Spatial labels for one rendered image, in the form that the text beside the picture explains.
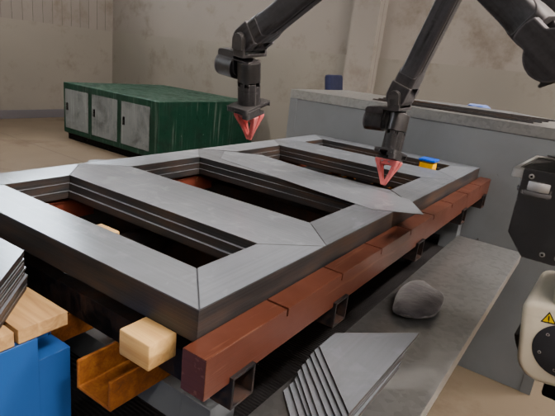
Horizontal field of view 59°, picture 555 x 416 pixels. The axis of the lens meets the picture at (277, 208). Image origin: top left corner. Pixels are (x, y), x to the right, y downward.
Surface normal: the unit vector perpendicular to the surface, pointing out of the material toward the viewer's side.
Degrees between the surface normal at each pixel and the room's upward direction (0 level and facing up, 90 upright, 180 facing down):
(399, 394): 0
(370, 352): 0
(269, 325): 90
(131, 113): 90
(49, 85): 90
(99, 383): 0
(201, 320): 90
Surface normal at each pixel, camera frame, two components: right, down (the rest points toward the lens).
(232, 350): 0.82, 0.25
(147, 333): 0.11, -0.95
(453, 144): -0.57, 0.18
